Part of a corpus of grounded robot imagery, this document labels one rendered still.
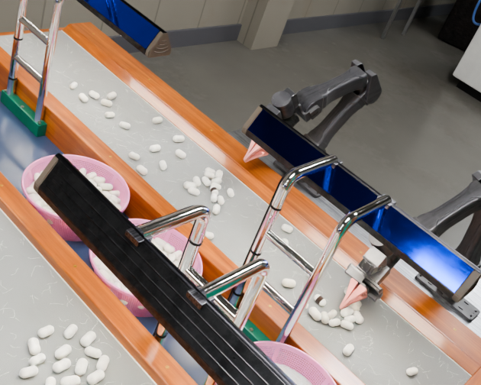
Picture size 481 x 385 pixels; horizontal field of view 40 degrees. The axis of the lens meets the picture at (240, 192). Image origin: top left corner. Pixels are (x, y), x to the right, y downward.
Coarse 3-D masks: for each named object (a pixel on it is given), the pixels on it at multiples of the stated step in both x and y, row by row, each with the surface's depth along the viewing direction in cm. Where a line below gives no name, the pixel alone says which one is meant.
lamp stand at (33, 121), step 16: (64, 0) 171; (16, 32) 186; (32, 32) 181; (16, 48) 188; (48, 48) 177; (16, 64) 192; (48, 64) 180; (16, 80) 195; (48, 80) 183; (16, 96) 198; (16, 112) 196; (32, 112) 194; (32, 128) 192
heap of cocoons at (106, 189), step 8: (88, 176) 174; (96, 176) 174; (32, 184) 167; (96, 184) 173; (104, 184) 173; (32, 192) 163; (104, 192) 171; (112, 192) 172; (40, 200) 163; (112, 200) 170; (120, 200) 171; (48, 208) 162; (120, 208) 168
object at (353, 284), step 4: (352, 280) 162; (352, 284) 161; (356, 284) 161; (348, 288) 162; (352, 288) 161; (356, 288) 163; (372, 288) 164; (348, 292) 162; (352, 292) 166; (372, 292) 164; (376, 292) 164; (344, 296) 162; (348, 296) 162; (368, 296) 166; (372, 296) 164; (376, 296) 163; (344, 300) 162; (376, 300) 165; (340, 308) 162
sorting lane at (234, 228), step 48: (144, 144) 195; (192, 144) 203; (240, 192) 191; (240, 240) 174; (288, 240) 180; (288, 288) 165; (336, 288) 171; (336, 336) 156; (384, 336) 162; (384, 384) 149; (432, 384) 154
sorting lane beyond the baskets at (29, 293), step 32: (0, 224) 150; (0, 256) 143; (32, 256) 146; (0, 288) 136; (32, 288) 139; (64, 288) 141; (0, 320) 130; (32, 320) 132; (64, 320) 135; (96, 320) 137; (0, 352) 124; (128, 352) 133; (0, 384) 119; (32, 384) 121; (96, 384) 125; (128, 384) 127
